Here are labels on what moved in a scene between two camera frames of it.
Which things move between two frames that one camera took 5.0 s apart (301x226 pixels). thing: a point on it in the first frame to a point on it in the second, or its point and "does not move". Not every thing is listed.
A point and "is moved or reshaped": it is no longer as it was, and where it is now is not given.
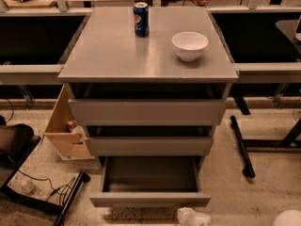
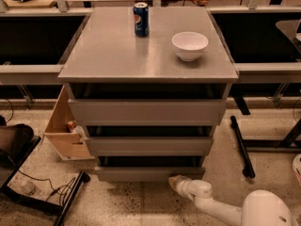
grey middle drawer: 150,140 does not move
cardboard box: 68,145 does not move
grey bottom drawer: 151,182 is moved or reshaped
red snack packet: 71,124 does not move
